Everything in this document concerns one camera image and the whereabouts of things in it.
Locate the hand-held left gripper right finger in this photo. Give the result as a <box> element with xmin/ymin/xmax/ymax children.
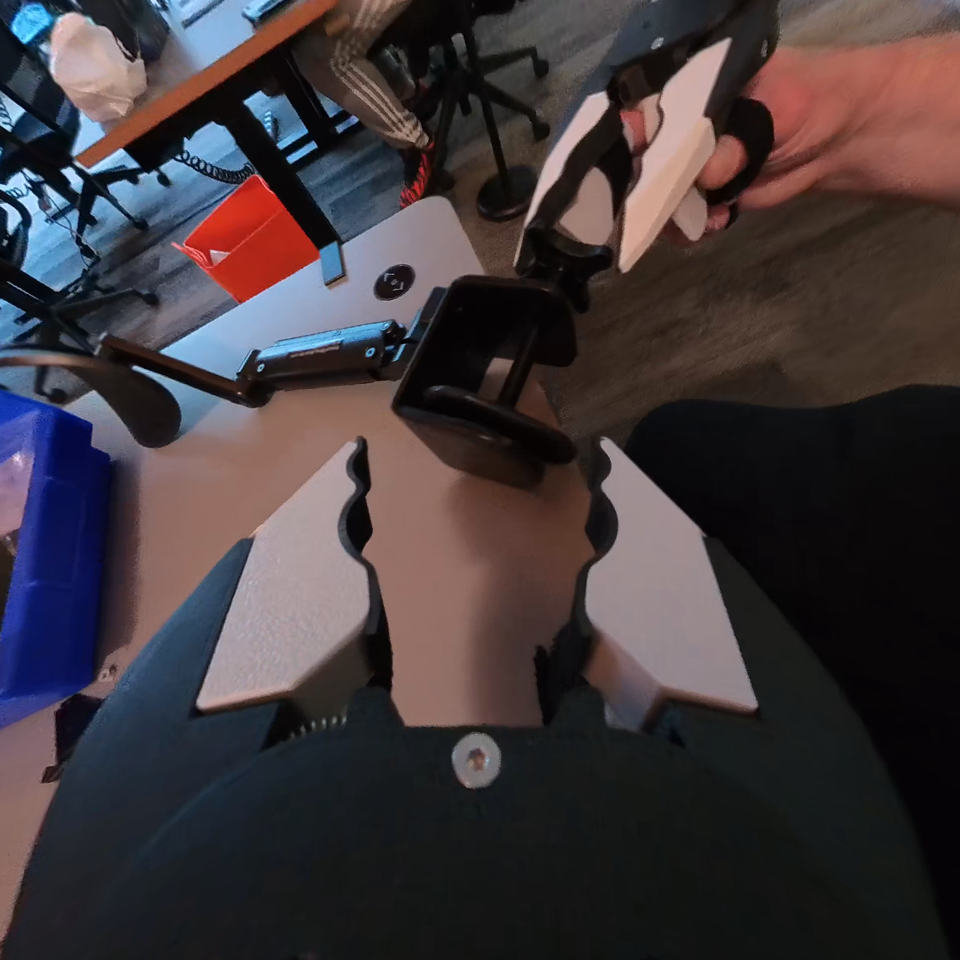
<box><xmin>573</xmin><ymin>436</ymin><xmax>760</xmax><ymax>735</ymax></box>

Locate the person's right hand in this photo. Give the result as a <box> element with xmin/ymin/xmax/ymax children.
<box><xmin>621</xmin><ymin>33</ymin><xmax>901</xmax><ymax>249</ymax></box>

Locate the black wheeled office chair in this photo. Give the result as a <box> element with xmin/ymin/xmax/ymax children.
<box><xmin>375</xmin><ymin>0</ymin><xmax>552</xmax><ymax>141</ymax></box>

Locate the person's right forearm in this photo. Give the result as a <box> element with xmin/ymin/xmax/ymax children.
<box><xmin>896</xmin><ymin>30</ymin><xmax>960</xmax><ymax>200</ymax></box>

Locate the black desk clamp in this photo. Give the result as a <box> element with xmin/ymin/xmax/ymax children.
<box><xmin>390</xmin><ymin>227</ymin><xmax>614</xmax><ymax>494</ymax></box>

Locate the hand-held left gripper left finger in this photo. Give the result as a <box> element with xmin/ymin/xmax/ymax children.
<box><xmin>196</xmin><ymin>436</ymin><xmax>390</xmax><ymax>740</ymax></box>

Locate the blue plastic bin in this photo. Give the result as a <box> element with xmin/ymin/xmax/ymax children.
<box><xmin>0</xmin><ymin>388</ymin><xmax>115</xmax><ymax>730</ymax></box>

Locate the black pole stand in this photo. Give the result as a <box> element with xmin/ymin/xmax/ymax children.
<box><xmin>450</xmin><ymin>0</ymin><xmax>539</xmax><ymax>223</ymax></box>

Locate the black round table disc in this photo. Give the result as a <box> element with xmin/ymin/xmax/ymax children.
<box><xmin>372</xmin><ymin>262</ymin><xmax>417</xmax><ymax>303</ymax></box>

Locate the wooden office desk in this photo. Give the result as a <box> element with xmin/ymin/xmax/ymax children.
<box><xmin>73</xmin><ymin>0</ymin><xmax>354</xmax><ymax>249</ymax></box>

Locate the black mesh office chair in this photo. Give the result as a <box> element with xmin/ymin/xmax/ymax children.
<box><xmin>0</xmin><ymin>45</ymin><xmax>174</xmax><ymax>234</ymax></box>

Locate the white plastic bag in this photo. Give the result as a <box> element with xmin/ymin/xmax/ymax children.
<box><xmin>47</xmin><ymin>11</ymin><xmax>149</xmax><ymax>123</ymax></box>

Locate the orange plastic bin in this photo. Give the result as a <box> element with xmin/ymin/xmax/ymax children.
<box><xmin>171</xmin><ymin>174</ymin><xmax>324</xmax><ymax>305</ymax></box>

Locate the black coiled cable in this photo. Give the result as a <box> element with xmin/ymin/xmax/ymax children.
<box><xmin>174</xmin><ymin>148</ymin><xmax>258</xmax><ymax>186</ymax></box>

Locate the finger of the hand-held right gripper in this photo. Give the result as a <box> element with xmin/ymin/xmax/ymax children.
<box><xmin>616</xmin><ymin>36</ymin><xmax>736</xmax><ymax>273</ymax></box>
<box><xmin>515</xmin><ymin>91</ymin><xmax>640</xmax><ymax>265</ymax></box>

